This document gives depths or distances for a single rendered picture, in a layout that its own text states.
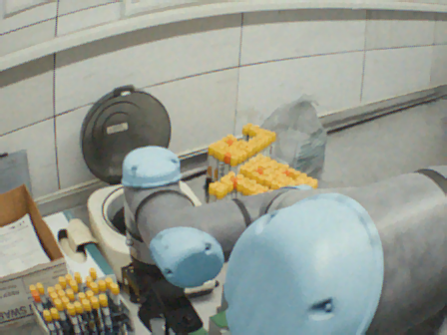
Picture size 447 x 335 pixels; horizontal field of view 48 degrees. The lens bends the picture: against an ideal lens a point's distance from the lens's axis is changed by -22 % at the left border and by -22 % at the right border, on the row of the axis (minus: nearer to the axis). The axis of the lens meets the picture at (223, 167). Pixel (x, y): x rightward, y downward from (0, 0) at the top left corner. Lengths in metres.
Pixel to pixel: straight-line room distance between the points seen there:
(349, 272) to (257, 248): 0.06
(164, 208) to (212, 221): 0.06
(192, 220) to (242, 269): 0.35
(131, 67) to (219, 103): 0.30
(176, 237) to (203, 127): 0.90
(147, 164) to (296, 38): 0.95
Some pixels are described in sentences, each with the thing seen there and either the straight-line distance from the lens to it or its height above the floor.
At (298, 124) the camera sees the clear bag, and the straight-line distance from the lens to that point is 1.55.
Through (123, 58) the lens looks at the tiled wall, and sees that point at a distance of 1.35.
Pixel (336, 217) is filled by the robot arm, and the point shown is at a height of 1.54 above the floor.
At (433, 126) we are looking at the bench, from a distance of 2.11.
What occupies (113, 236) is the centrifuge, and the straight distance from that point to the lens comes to 1.18.
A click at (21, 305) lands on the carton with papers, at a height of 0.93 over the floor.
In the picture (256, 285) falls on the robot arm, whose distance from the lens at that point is 0.34.
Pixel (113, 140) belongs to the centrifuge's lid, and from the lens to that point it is 1.37.
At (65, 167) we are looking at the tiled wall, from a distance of 1.40.
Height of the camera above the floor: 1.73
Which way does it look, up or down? 32 degrees down
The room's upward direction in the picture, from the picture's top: 4 degrees clockwise
